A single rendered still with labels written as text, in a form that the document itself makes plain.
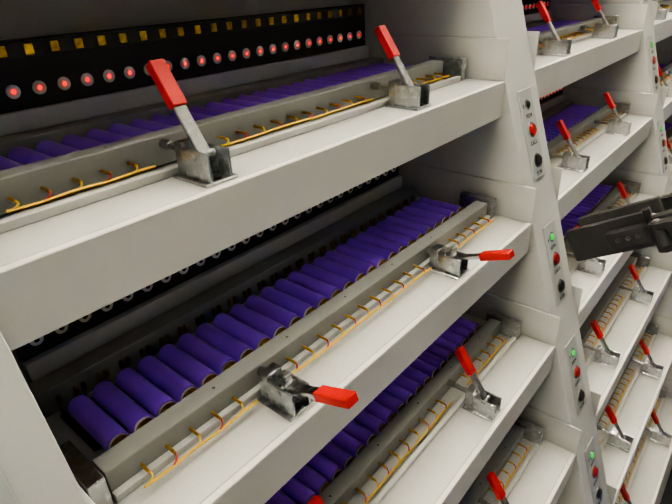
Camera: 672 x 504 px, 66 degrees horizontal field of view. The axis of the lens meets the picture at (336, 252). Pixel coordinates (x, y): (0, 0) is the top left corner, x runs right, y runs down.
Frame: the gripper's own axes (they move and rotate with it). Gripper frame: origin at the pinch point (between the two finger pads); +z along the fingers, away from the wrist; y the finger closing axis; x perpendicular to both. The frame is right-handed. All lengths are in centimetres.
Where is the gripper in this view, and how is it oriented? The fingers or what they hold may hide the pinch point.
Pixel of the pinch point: (615, 229)
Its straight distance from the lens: 52.7
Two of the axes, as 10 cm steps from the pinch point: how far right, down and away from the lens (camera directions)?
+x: -4.2, -9.0, -1.0
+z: -6.3, 2.1, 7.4
